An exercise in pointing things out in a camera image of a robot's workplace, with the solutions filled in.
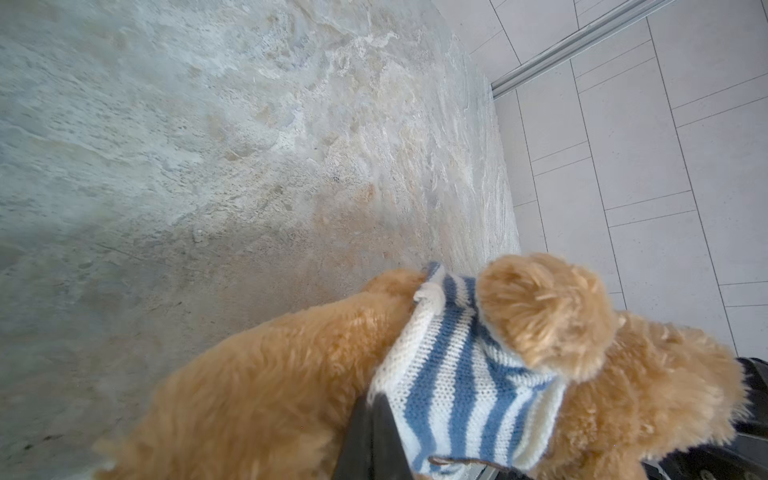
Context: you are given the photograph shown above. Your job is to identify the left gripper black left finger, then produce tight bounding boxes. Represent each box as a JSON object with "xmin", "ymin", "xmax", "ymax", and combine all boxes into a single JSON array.
[{"xmin": 331, "ymin": 395, "xmax": 373, "ymax": 480}]

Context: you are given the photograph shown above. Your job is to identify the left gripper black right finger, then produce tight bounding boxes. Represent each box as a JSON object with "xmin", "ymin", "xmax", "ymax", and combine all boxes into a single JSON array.
[{"xmin": 371, "ymin": 394, "xmax": 414, "ymax": 480}]

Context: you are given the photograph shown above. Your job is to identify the blue white striped knit sweater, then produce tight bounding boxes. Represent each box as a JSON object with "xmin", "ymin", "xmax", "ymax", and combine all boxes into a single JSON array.
[{"xmin": 369, "ymin": 262, "xmax": 567, "ymax": 479}]

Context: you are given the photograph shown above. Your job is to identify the brown teddy bear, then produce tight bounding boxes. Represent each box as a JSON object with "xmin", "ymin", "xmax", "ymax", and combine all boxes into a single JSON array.
[{"xmin": 95, "ymin": 253, "xmax": 749, "ymax": 479}]

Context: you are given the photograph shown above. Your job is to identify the right aluminium corner post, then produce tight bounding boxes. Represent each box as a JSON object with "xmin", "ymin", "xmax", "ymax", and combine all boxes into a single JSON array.
[{"xmin": 491, "ymin": 0, "xmax": 674, "ymax": 100}]

